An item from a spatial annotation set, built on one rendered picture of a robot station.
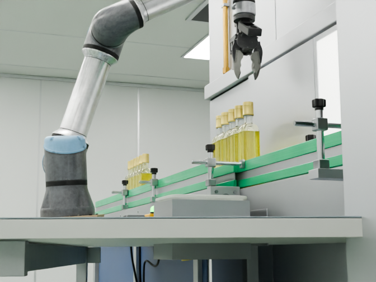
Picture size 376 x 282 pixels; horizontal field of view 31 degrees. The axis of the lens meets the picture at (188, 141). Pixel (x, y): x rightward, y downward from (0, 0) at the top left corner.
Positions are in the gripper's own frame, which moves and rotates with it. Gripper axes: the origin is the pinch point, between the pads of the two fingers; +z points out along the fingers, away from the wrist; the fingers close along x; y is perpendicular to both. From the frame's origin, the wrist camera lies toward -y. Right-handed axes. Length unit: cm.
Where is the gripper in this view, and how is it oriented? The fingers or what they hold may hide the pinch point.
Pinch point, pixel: (247, 74)
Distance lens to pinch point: 219.1
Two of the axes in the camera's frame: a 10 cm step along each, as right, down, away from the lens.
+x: -9.7, -0.3, -2.3
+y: -2.4, 1.6, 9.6
